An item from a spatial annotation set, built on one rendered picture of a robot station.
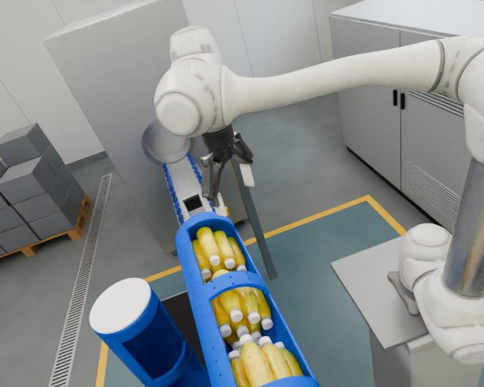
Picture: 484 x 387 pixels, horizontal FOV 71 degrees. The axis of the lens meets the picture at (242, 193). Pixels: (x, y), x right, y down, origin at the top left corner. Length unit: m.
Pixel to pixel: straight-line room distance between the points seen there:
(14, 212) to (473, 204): 4.09
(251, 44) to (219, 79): 5.09
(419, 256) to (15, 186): 3.74
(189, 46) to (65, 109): 5.20
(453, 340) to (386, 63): 0.67
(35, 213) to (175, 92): 3.79
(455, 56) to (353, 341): 1.91
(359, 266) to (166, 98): 1.06
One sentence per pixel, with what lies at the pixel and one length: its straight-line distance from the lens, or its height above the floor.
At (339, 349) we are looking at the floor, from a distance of 2.38.
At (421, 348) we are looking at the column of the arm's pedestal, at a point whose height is 0.98.
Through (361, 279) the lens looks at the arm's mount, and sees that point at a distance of 1.37.
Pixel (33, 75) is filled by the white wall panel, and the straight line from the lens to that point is 5.82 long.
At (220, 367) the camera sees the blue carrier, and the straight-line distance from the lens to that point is 1.06.
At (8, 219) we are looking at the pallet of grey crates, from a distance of 4.39.
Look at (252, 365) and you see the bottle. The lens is 1.04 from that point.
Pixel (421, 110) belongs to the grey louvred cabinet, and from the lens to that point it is 2.62.
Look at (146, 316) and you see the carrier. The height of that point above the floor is 1.00.
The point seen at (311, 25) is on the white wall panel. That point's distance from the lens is 5.94.
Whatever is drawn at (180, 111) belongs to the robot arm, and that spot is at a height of 1.93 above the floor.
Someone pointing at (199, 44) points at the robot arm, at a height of 1.98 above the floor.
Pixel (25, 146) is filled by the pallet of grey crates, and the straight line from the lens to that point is 4.35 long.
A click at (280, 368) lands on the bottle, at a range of 1.08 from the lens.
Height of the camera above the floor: 2.09
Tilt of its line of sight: 34 degrees down
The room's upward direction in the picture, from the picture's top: 19 degrees counter-clockwise
